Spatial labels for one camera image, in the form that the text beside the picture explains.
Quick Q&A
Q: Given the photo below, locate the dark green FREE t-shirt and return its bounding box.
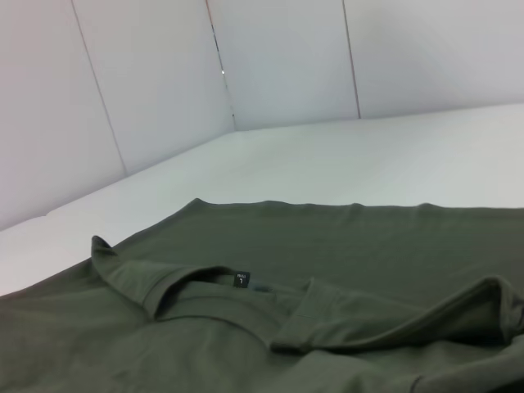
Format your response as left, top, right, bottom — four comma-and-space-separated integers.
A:
0, 197, 524, 393

